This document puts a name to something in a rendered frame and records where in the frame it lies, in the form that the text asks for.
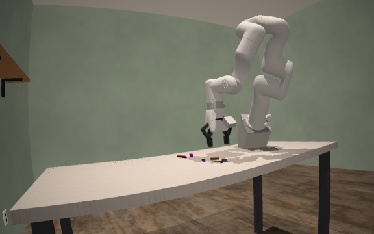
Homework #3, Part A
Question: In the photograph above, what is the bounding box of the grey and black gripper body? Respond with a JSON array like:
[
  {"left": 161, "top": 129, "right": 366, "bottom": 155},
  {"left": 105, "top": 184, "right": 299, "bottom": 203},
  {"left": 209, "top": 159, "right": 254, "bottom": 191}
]
[{"left": 205, "top": 108, "right": 228, "bottom": 133}]

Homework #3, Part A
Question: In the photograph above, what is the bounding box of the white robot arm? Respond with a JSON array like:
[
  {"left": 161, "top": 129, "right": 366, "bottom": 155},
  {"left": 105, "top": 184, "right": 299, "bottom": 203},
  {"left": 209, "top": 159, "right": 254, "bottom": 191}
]
[{"left": 205, "top": 15, "right": 293, "bottom": 130}]

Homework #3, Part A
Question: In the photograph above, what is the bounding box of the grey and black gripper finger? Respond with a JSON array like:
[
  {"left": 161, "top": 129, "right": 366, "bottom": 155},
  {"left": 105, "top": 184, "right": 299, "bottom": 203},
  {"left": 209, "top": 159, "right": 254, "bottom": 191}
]
[
  {"left": 223, "top": 128, "right": 232, "bottom": 144},
  {"left": 201, "top": 123, "right": 213, "bottom": 147}
]

